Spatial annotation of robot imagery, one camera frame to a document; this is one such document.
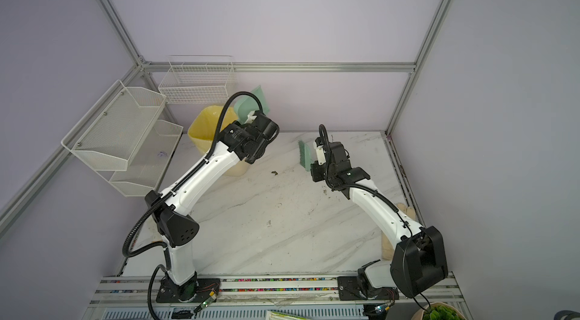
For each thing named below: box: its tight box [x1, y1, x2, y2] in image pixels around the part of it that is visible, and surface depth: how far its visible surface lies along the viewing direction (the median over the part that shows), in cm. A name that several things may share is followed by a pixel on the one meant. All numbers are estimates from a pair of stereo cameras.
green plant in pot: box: [410, 301, 468, 320], surface depth 62 cm
